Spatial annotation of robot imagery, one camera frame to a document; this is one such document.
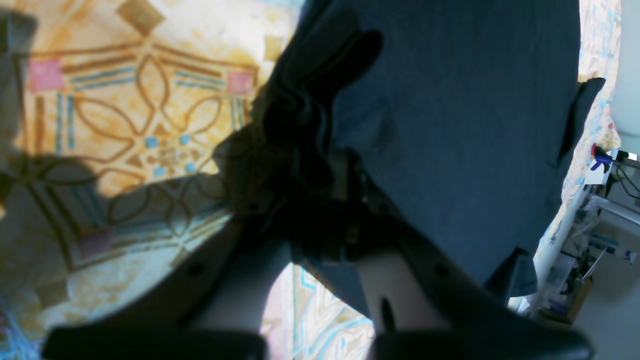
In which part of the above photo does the dark navy T-shirt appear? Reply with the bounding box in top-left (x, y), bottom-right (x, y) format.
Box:
top-left (254, 0), bottom-right (605, 297)

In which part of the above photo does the blue red clamp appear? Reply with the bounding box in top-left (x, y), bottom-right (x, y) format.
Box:
top-left (589, 143), bottom-right (614, 182)

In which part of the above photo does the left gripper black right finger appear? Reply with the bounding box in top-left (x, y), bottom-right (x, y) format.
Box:
top-left (346, 170), bottom-right (594, 360)

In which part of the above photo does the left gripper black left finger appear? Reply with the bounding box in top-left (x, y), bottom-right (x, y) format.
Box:
top-left (42, 215), bottom-right (291, 360)

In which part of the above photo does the patterned tablecloth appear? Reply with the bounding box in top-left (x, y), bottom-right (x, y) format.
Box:
top-left (0, 0), bottom-right (623, 360)

